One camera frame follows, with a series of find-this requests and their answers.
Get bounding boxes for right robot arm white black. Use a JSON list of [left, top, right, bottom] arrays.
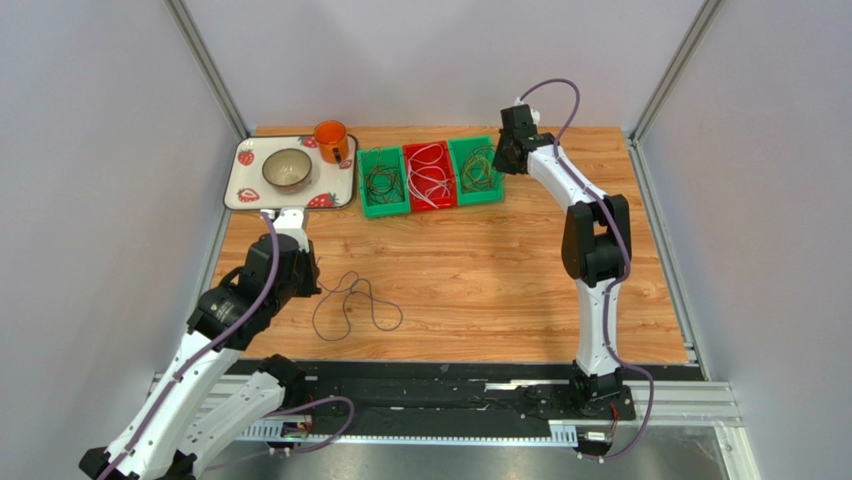
[[492, 101, 631, 416]]

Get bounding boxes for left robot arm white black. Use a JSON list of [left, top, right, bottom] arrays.
[[79, 229, 320, 479]]

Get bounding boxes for aluminium frame rail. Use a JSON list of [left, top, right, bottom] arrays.
[[119, 372, 760, 480]]

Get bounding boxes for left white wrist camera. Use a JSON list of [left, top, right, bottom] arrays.
[[260, 207, 312, 252]]

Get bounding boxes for beige ceramic bowl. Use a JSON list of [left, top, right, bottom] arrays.
[[261, 148, 313, 194]]

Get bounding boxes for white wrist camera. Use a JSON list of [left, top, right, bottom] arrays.
[[513, 97, 541, 126], [260, 207, 312, 252]]

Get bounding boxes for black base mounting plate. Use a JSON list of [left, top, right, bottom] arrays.
[[284, 361, 637, 439]]

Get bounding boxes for red bin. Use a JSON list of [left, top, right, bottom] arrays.
[[402, 141, 457, 212]]

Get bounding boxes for strawberry pattern tray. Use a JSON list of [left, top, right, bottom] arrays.
[[223, 135, 358, 211]]

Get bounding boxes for dark purple wire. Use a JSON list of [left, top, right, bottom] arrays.
[[311, 255, 405, 343]]

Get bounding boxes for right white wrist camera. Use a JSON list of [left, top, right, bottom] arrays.
[[513, 97, 541, 126]]

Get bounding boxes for red wire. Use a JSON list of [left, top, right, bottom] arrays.
[[348, 138, 406, 201]]

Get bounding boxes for right green bin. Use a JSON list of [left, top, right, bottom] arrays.
[[447, 136, 504, 207]]

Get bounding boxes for black wires in bin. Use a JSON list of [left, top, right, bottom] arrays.
[[360, 156, 407, 206]]

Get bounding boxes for green bin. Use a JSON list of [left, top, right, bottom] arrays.
[[356, 146, 411, 219], [447, 136, 504, 207]]

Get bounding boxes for yellow green wires in bin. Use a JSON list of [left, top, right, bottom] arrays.
[[459, 143, 504, 194]]

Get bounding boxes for orange mug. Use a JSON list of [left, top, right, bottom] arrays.
[[313, 120, 349, 164]]

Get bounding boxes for left green bin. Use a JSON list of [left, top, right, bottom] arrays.
[[356, 146, 411, 219]]

